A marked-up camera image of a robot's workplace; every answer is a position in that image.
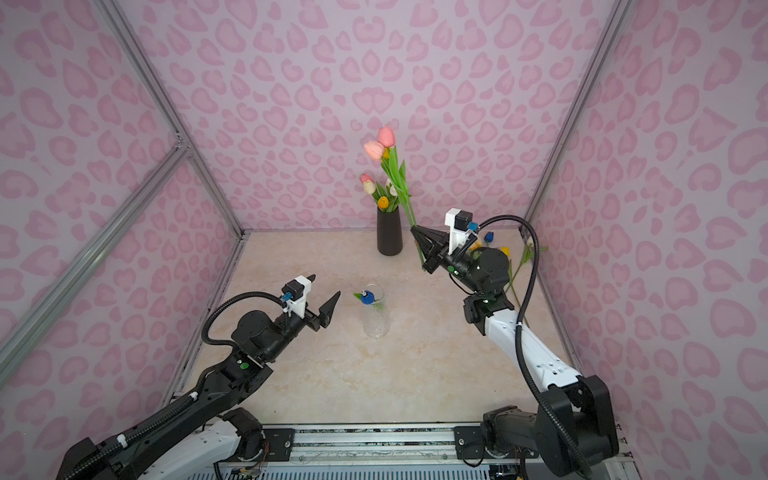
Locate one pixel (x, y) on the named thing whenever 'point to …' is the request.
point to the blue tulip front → (366, 297)
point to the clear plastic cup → (375, 315)
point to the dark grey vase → (389, 232)
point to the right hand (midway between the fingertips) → (415, 229)
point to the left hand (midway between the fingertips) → (325, 280)
